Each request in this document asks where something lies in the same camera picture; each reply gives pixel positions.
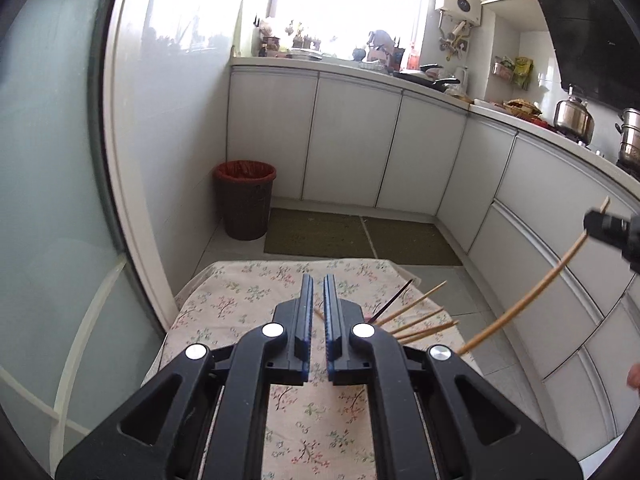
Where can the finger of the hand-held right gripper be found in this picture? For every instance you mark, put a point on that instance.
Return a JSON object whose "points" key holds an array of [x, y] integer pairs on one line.
{"points": [[612, 232]]}

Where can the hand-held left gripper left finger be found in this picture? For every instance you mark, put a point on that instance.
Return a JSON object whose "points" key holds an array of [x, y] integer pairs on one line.
{"points": [[307, 310]]}

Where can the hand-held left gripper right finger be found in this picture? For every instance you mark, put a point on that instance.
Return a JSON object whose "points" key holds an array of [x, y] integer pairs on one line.
{"points": [[328, 310]]}

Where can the black chopstick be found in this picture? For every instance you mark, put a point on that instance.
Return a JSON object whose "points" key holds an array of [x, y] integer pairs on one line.
{"points": [[392, 297]]}

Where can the wooden chopstick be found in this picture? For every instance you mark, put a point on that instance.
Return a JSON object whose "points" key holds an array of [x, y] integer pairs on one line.
{"points": [[430, 329], [425, 337], [415, 301], [530, 290], [420, 318]]}

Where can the person's right hand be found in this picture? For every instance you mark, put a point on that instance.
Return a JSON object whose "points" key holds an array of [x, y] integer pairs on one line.
{"points": [[635, 377]]}

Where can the floral tablecloth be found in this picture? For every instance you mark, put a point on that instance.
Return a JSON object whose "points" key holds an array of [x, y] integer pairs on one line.
{"points": [[240, 300]]}

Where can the brown floor mat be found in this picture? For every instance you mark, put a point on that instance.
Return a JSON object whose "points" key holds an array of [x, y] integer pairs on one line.
{"points": [[410, 242], [317, 235]]}

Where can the steel steamer pot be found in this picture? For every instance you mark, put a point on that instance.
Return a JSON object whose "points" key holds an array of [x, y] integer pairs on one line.
{"points": [[630, 135]]}

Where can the steel kettle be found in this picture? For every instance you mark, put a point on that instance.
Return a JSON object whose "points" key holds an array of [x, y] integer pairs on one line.
{"points": [[574, 117]]}

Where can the brown trash bin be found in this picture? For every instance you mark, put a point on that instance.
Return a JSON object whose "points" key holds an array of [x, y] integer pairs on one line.
{"points": [[245, 200]]}

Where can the basket of food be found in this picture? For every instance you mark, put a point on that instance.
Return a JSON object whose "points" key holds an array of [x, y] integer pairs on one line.
{"points": [[522, 108]]}

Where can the white kitchen countertop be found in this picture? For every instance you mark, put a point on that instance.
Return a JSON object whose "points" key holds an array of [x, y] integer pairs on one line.
{"points": [[490, 115]]}

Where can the white kitchen base cabinets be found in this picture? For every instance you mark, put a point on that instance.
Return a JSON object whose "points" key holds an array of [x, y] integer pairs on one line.
{"points": [[350, 140]]}

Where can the black range hood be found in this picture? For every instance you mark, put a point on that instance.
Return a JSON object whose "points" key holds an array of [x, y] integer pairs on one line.
{"points": [[595, 40]]}

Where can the white kettle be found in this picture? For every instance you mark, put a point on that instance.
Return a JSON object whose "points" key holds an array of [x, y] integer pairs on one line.
{"points": [[461, 80]]}

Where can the black frying pan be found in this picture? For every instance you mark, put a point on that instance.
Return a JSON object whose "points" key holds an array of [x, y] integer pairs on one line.
{"points": [[425, 79]]}

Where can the round metal tray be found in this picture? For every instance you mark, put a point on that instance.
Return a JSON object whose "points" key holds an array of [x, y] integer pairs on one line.
{"points": [[305, 53]]}

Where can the small dark teapot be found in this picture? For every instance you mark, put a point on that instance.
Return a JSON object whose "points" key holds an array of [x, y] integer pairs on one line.
{"points": [[358, 54]]}

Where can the black utensil holder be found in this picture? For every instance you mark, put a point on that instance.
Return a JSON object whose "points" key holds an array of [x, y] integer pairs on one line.
{"points": [[399, 57]]}

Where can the red bottle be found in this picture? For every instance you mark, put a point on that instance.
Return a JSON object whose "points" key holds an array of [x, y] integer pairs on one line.
{"points": [[413, 57]]}

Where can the grey figurine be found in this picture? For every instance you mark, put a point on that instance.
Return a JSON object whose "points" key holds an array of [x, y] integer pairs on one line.
{"points": [[380, 45]]}

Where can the row of small ornaments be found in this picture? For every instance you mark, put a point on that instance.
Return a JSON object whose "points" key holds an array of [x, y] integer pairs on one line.
{"points": [[305, 37]]}

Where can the frosted glass sliding door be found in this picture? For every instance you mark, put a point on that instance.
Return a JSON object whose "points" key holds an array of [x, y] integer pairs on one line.
{"points": [[55, 200]]}

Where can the white cutting board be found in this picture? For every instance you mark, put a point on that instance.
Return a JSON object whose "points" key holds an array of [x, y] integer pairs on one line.
{"points": [[247, 27]]}

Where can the kitchen window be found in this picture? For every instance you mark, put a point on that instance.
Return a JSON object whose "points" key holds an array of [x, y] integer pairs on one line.
{"points": [[350, 0]]}

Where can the wall rack with packets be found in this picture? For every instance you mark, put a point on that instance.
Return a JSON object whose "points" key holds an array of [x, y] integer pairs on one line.
{"points": [[515, 71]]}

